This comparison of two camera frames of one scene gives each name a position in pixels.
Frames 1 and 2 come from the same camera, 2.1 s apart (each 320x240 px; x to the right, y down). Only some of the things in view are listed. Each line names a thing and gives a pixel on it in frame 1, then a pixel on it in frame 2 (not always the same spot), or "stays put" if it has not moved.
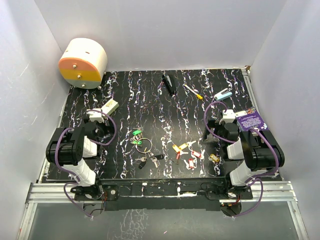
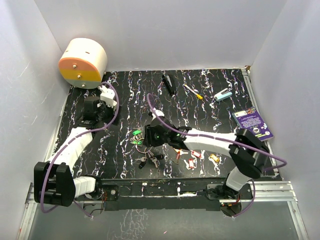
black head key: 142,165 stays put
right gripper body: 219,128 to 154,138
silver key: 154,159 stays put
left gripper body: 104,129 to 106,114
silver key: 143,159 stays put
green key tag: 138,142 stays put
